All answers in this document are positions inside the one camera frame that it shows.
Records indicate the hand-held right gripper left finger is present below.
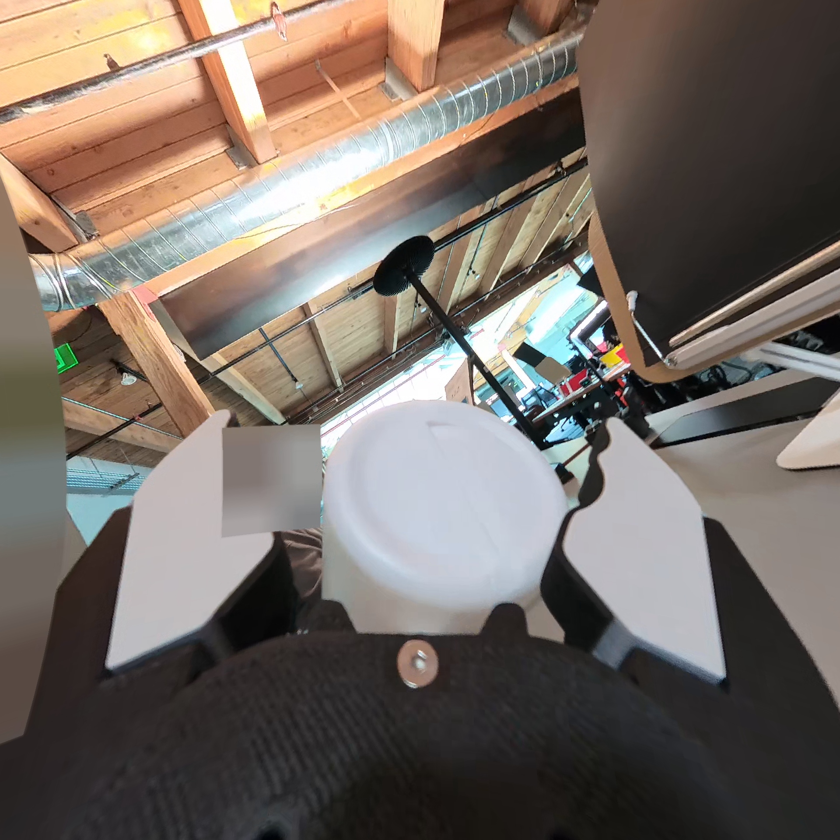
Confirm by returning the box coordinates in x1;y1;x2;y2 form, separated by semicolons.
105;410;293;672

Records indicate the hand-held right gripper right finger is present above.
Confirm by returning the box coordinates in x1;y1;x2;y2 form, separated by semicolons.
540;417;728;683

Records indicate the white water bottle black cap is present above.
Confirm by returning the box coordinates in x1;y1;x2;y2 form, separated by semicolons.
322;400;569;635

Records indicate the dark metal beam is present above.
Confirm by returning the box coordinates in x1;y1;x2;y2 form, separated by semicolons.
156;98;589;360

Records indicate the black floor lamp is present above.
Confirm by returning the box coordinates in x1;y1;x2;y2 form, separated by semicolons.
374;236;553;448

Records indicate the black sheet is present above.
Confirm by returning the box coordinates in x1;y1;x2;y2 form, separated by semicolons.
577;0;840;350

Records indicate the silver air duct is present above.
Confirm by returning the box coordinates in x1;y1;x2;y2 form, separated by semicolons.
29;29;586;316

